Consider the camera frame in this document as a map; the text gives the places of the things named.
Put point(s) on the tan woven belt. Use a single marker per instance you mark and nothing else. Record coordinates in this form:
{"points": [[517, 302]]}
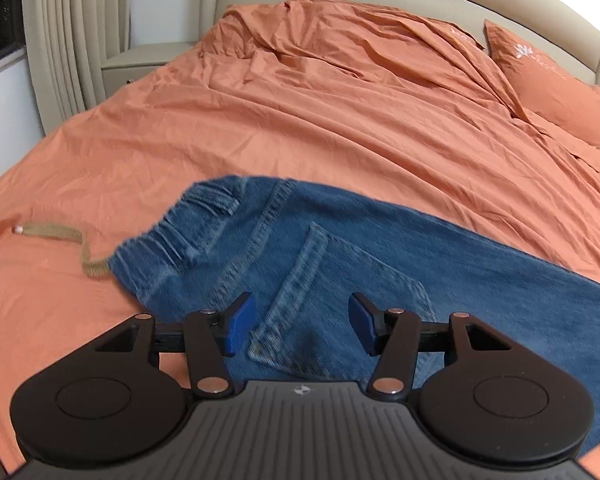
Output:
{"points": [[55, 232]]}

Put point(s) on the beige nightstand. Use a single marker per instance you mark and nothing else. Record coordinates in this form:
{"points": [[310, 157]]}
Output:
{"points": [[145, 57]]}

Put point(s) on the orange duvet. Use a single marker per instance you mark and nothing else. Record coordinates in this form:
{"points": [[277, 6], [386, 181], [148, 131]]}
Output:
{"points": [[330, 125]]}

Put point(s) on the beige curtain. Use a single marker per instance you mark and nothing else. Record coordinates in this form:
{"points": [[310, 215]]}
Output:
{"points": [[70, 35]]}

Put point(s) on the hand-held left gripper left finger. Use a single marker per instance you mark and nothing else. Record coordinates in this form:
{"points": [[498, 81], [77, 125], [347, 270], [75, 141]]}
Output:
{"points": [[240, 324]]}

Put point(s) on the orange pillow with flower print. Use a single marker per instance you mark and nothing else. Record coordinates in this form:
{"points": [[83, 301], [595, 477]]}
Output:
{"points": [[460, 35], [545, 85]]}

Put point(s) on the blue denim pants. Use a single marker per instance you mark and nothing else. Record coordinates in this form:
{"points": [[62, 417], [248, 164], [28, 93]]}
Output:
{"points": [[330, 240]]}

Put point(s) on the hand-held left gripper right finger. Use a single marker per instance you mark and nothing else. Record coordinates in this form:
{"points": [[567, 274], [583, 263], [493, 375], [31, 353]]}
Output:
{"points": [[362, 326]]}

